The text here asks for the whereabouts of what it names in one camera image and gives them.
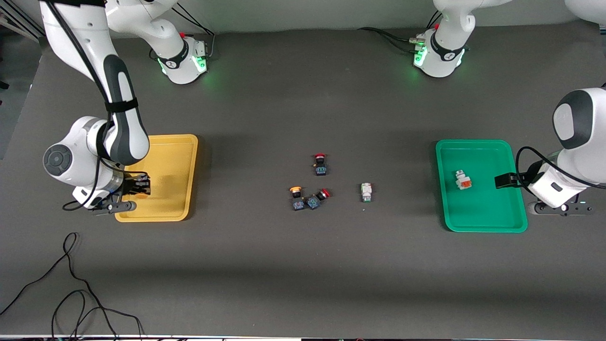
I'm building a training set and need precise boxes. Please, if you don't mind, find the green plastic tray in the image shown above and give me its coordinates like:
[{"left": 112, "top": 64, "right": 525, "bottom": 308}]
[{"left": 435, "top": 139, "right": 528, "bottom": 233}]

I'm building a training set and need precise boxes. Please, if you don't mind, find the yellow plastic tray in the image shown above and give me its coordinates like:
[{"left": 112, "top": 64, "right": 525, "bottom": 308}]
[{"left": 114, "top": 134, "right": 199, "bottom": 223}]

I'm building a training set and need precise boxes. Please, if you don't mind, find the dark grey table cloth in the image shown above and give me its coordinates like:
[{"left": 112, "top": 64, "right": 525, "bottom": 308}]
[{"left": 0, "top": 19, "right": 606, "bottom": 338}]

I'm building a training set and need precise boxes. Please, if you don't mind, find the black arm wrist cable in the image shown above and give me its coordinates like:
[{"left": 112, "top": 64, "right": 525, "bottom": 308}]
[
  {"left": 515, "top": 147, "right": 606, "bottom": 190},
  {"left": 45, "top": 0, "right": 152, "bottom": 212}
]

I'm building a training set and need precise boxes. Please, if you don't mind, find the thin black loose cable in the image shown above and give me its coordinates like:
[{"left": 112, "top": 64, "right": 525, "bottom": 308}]
[{"left": 0, "top": 232, "right": 145, "bottom": 339}]

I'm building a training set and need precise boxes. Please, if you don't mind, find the black arm base cable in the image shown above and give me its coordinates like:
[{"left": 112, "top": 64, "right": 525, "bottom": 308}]
[
  {"left": 171, "top": 4, "right": 216, "bottom": 60},
  {"left": 357, "top": 27, "right": 422, "bottom": 52}
]

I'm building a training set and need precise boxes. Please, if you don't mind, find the aluminium frame rail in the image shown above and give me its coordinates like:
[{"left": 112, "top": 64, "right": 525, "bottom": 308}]
[{"left": 0, "top": 12, "right": 43, "bottom": 43}]

